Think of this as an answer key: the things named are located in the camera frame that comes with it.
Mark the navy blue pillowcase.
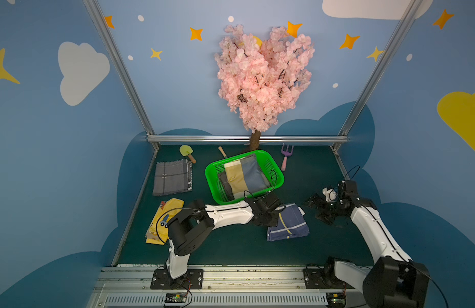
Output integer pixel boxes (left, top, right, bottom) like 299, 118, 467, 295
267, 204, 310, 242

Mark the beige and blue pillowcase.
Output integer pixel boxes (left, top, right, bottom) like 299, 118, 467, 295
223, 154, 271, 199

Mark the dark grey checked pillowcase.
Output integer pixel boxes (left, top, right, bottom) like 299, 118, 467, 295
218, 171, 234, 201

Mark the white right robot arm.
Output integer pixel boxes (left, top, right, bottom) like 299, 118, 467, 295
304, 180, 430, 307

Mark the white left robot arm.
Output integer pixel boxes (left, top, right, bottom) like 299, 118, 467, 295
165, 192, 286, 281

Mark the green plastic basket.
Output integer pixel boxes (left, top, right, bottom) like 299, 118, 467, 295
205, 150, 284, 205

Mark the grey striped folded cloth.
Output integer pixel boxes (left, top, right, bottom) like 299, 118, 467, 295
152, 159, 193, 196

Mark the yellow cartoon pillowcase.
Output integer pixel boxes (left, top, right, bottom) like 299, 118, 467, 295
145, 198, 184, 245

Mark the purple toy rake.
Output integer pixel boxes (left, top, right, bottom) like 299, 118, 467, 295
281, 144, 294, 171

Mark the right circuit board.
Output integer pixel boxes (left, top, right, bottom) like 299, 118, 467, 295
326, 293, 346, 308

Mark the circuit board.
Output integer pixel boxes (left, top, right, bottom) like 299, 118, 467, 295
164, 293, 187, 305
326, 293, 346, 308

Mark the green toy shovel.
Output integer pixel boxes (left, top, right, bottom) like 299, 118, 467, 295
179, 145, 196, 164

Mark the pink blossom artificial tree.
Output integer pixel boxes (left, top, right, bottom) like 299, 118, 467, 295
214, 23, 315, 151

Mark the left circuit board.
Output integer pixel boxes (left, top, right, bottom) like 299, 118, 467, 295
164, 293, 187, 305

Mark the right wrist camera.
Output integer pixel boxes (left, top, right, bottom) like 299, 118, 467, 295
322, 187, 337, 202

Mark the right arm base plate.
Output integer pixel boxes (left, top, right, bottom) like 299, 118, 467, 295
303, 268, 354, 290

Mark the wooden handle tool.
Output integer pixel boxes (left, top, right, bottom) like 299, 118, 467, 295
218, 146, 228, 159

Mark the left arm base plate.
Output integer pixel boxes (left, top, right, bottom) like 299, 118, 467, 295
150, 268, 204, 291

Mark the aluminium frame back bar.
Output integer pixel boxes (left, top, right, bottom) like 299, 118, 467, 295
146, 135, 349, 144

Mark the aluminium frame right post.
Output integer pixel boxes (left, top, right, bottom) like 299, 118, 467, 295
338, 0, 423, 143

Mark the aluminium frame post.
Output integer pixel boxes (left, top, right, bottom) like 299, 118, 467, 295
338, 0, 423, 143
83, 0, 160, 153

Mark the aluminium frame left post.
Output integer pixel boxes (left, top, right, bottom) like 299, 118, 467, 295
83, 0, 160, 153

